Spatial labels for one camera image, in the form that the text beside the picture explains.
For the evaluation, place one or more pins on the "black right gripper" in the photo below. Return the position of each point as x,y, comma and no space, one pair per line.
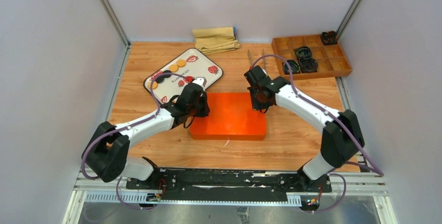
256,106

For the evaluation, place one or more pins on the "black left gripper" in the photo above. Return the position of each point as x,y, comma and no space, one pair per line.
206,108

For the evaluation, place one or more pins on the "white strawberry tray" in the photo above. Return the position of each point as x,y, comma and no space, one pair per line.
198,65

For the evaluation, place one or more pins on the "metal tongs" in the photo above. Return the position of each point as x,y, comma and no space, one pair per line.
254,56

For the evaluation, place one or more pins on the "orange box lid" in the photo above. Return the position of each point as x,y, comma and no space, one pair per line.
230,111

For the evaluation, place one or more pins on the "orange compartment cookie box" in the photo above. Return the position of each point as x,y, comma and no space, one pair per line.
243,134

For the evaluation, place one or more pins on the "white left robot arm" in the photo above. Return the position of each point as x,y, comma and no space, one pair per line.
106,155

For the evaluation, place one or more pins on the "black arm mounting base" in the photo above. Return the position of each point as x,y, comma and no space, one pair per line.
215,185

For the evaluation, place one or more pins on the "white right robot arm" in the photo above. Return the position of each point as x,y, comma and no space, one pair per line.
341,133

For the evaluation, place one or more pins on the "round yellow cookie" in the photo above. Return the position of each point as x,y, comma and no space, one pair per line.
152,85
173,68
181,63

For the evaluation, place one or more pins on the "black sandwich cookie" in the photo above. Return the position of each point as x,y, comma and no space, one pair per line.
167,74
159,79

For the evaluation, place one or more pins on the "folded yellow cloth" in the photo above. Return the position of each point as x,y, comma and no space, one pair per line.
216,40

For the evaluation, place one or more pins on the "wooden compartment organizer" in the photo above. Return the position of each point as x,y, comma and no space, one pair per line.
331,59

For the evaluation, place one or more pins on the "dark rolled item in corner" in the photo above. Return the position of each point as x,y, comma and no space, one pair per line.
329,38

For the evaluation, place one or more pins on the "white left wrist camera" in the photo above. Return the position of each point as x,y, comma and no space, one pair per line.
198,80

